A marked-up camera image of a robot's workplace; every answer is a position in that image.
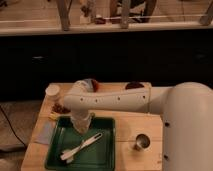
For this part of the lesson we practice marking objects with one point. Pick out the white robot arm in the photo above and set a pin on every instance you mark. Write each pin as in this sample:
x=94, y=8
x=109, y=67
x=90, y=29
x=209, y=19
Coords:
x=187, y=116

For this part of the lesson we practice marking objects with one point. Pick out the dark red bowl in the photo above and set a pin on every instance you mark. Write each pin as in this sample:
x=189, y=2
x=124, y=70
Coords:
x=95, y=85

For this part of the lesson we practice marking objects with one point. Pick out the white paper cup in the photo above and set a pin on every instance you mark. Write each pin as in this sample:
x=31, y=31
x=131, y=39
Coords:
x=52, y=92

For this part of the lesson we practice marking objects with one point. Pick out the yellow small object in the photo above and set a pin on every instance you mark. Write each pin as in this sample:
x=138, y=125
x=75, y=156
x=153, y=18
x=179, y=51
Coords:
x=53, y=116

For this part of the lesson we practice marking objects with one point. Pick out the dark round plate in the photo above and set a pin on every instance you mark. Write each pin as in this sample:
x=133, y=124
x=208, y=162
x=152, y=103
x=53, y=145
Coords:
x=133, y=85

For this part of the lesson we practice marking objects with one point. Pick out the green plastic tray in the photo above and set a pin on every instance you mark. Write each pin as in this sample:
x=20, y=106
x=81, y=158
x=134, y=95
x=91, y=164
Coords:
x=99, y=156

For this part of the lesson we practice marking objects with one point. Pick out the small metal cup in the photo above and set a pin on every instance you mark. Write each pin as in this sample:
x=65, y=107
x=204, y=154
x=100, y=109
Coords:
x=142, y=142

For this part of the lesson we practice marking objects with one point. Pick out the brown red food item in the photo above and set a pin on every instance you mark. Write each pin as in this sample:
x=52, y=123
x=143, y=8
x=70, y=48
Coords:
x=58, y=108

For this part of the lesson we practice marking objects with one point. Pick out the white plastic fork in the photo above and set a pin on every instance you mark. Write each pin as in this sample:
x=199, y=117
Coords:
x=68, y=155

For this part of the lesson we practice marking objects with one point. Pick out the grey cloth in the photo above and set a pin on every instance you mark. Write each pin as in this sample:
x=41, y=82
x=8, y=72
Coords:
x=45, y=135

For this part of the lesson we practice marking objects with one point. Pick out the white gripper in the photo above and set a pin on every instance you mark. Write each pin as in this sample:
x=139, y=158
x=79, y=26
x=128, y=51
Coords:
x=80, y=124

